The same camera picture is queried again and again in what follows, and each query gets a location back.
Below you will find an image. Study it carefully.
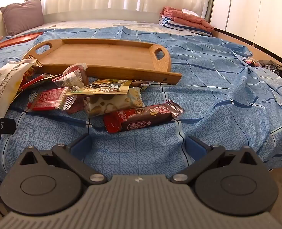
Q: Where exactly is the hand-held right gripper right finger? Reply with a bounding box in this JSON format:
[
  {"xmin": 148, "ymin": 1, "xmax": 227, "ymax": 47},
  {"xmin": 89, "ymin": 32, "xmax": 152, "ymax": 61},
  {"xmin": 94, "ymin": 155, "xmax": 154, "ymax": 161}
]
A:
[{"xmin": 171, "ymin": 135, "xmax": 265, "ymax": 185}]

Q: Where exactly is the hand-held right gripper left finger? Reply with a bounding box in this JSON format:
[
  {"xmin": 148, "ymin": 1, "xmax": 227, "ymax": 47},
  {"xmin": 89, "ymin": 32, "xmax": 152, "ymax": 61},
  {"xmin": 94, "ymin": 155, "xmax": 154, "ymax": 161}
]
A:
[{"xmin": 17, "ymin": 133, "xmax": 108, "ymax": 186}]

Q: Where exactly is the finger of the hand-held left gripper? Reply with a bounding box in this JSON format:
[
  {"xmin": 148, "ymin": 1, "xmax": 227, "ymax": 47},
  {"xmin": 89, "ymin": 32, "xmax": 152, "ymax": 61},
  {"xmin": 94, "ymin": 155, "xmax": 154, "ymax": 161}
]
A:
[{"xmin": 0, "ymin": 118, "xmax": 16, "ymax": 140}]

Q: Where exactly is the red and white snack bag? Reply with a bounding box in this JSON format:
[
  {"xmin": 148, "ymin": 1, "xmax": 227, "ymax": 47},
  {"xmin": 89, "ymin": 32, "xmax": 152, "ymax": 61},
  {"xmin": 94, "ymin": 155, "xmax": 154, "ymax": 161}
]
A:
[{"xmin": 0, "ymin": 55, "xmax": 44, "ymax": 118}]

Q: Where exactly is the dark red snack packet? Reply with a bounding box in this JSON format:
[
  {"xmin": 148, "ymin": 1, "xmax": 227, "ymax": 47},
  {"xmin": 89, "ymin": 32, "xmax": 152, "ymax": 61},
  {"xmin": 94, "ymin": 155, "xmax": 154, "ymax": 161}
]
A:
[{"xmin": 66, "ymin": 97, "xmax": 87, "ymax": 114}]

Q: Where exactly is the cream nut-print snack packet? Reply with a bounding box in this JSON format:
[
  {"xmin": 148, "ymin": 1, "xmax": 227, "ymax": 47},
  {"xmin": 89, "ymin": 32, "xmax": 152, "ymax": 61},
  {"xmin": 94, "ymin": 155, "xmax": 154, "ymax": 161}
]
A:
[{"xmin": 83, "ymin": 86, "xmax": 145, "ymax": 119}]

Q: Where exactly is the red stick packet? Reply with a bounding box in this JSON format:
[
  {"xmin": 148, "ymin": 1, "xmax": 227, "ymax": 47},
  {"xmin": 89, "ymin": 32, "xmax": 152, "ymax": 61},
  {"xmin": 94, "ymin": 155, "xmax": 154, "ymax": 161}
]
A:
[{"xmin": 19, "ymin": 73, "xmax": 54, "ymax": 91}]

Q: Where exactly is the red square snack packet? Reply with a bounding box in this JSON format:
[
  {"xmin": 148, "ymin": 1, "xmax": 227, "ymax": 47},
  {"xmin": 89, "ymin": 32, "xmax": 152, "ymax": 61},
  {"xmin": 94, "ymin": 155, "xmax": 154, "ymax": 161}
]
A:
[{"xmin": 26, "ymin": 87, "xmax": 77, "ymax": 112}]

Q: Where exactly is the brown red chocolate bar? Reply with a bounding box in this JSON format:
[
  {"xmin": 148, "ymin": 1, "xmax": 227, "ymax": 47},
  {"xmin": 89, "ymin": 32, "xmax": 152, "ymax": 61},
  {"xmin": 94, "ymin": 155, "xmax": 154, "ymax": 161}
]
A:
[{"xmin": 103, "ymin": 99, "xmax": 185, "ymax": 134}]

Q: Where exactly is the gold snack packet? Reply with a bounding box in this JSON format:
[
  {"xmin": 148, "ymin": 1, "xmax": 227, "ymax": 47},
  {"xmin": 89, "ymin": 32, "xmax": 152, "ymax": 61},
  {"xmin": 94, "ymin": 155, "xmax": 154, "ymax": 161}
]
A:
[{"xmin": 66, "ymin": 79, "xmax": 133, "ymax": 96}]

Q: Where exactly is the clear red snack packet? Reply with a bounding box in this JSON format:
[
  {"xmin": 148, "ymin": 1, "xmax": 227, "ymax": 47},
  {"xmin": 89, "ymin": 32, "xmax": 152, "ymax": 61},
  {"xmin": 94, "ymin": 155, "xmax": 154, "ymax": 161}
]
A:
[{"xmin": 52, "ymin": 63, "xmax": 89, "ymax": 89}]

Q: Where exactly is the brown snack bar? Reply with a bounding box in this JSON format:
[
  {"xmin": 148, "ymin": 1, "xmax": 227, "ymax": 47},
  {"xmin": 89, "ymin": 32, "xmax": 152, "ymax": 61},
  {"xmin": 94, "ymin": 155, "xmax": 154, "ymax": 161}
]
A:
[{"xmin": 131, "ymin": 79, "xmax": 155, "ymax": 91}]

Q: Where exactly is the wooden tray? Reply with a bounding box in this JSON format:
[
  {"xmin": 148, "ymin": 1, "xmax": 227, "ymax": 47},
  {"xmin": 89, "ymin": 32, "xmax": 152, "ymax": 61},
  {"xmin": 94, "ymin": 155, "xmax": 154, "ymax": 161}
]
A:
[{"xmin": 22, "ymin": 38, "xmax": 183, "ymax": 85}]

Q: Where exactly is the blue checked bedsheet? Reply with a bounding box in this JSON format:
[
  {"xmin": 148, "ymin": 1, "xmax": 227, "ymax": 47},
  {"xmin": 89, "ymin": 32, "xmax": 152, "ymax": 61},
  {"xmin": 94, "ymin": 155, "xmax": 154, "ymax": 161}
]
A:
[{"xmin": 0, "ymin": 25, "xmax": 282, "ymax": 182}]

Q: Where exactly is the red plastic tray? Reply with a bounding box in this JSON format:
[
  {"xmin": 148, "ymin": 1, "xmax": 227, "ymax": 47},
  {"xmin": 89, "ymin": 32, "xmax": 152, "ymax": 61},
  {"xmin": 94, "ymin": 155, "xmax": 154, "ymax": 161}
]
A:
[{"xmin": 0, "ymin": 32, "xmax": 44, "ymax": 52}]

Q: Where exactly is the small pink toy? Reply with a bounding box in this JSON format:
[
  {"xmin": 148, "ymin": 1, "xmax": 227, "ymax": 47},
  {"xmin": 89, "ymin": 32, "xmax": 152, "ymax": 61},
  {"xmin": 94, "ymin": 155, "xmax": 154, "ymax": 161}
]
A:
[{"xmin": 242, "ymin": 57, "xmax": 257, "ymax": 67}]

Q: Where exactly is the purple pillow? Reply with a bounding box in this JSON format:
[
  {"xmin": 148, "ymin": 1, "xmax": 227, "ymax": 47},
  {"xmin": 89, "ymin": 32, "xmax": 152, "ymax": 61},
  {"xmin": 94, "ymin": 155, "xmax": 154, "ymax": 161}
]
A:
[{"xmin": 0, "ymin": 0, "xmax": 44, "ymax": 36}]

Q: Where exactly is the dark floral clothing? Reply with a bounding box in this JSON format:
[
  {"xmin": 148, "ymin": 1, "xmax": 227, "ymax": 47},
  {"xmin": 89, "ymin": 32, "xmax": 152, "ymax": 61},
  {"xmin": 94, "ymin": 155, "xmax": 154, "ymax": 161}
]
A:
[{"xmin": 258, "ymin": 60, "xmax": 282, "ymax": 87}]

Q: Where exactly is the blue striped folded towel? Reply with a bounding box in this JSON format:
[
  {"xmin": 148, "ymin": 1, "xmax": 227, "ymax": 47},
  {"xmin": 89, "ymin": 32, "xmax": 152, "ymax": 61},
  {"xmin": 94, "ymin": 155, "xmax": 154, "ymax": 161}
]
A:
[{"xmin": 159, "ymin": 15, "xmax": 213, "ymax": 37}]

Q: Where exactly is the white quilted mattress pad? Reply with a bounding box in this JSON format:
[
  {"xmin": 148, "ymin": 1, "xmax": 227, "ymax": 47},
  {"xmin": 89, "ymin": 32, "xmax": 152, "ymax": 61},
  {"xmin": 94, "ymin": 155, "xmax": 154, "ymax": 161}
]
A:
[{"xmin": 19, "ymin": 19, "xmax": 215, "ymax": 39}]

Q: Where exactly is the folded blankets stack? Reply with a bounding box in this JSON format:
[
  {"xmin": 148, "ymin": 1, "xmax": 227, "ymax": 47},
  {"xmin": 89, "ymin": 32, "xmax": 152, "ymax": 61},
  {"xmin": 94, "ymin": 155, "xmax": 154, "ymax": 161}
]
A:
[{"xmin": 161, "ymin": 7, "xmax": 214, "ymax": 32}]

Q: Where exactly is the white bed headboard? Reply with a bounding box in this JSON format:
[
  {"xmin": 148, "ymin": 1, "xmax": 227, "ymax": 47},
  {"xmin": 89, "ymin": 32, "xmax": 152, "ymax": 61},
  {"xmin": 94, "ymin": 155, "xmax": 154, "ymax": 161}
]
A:
[{"xmin": 43, "ymin": 8, "xmax": 164, "ymax": 23}]

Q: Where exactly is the white cloth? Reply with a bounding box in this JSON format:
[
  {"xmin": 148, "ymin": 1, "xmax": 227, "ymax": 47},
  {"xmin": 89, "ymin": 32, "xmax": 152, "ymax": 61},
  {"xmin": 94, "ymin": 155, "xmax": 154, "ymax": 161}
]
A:
[{"xmin": 181, "ymin": 8, "xmax": 200, "ymax": 18}]

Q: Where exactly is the white wardrobe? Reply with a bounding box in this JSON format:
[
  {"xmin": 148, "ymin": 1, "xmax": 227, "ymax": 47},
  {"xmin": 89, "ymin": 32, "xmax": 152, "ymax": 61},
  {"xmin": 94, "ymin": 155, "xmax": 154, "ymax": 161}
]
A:
[{"xmin": 210, "ymin": 0, "xmax": 282, "ymax": 62}]

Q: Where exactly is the wooden bed frame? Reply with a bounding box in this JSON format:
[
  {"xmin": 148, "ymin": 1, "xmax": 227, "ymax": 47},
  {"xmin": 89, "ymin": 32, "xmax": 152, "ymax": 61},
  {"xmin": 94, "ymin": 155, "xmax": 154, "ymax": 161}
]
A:
[{"xmin": 213, "ymin": 27, "xmax": 282, "ymax": 68}]

